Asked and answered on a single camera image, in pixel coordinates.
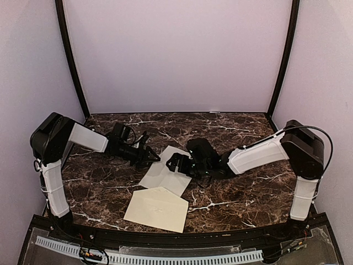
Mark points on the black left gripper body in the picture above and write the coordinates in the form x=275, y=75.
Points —
x=135, y=157

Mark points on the white slotted cable duct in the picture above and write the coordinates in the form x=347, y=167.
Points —
x=140, y=255

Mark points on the black corner frame post left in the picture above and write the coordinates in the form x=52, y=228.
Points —
x=59, y=4

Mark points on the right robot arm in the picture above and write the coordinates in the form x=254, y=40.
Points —
x=296, y=143

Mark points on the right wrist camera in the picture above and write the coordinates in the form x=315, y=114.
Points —
x=202, y=152

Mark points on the black corner frame post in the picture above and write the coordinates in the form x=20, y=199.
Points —
x=285, y=57
x=59, y=4

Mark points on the black front rail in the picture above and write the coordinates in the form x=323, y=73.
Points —
x=256, y=237

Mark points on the white letter paper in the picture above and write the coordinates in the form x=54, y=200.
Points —
x=159, y=175

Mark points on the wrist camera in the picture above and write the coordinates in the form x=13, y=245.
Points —
x=202, y=152
x=120, y=132

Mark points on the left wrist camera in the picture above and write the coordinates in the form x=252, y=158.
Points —
x=120, y=132

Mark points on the black corner frame post right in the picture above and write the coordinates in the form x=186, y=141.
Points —
x=285, y=57

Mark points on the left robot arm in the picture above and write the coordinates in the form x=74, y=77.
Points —
x=49, y=142

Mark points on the cream envelope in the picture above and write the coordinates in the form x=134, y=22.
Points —
x=158, y=208

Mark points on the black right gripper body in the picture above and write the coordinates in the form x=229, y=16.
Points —
x=191, y=169

